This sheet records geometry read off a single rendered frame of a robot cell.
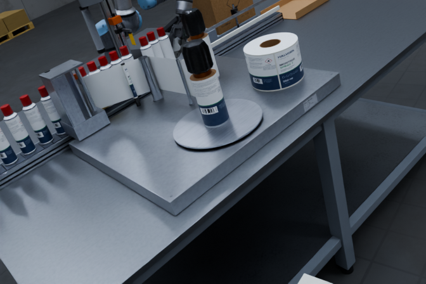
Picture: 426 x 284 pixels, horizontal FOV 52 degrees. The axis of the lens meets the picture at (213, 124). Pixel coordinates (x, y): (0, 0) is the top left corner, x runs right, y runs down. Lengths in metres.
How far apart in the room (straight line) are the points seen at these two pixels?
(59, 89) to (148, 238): 0.69
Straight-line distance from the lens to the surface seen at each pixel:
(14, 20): 9.52
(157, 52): 2.00
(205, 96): 1.39
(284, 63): 1.57
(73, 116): 1.69
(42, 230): 1.44
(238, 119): 1.45
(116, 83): 1.79
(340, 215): 1.82
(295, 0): 2.80
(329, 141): 1.61
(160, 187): 1.27
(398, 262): 2.11
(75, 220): 1.40
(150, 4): 2.01
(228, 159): 1.30
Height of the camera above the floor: 1.58
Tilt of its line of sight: 28 degrees down
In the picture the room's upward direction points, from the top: 17 degrees counter-clockwise
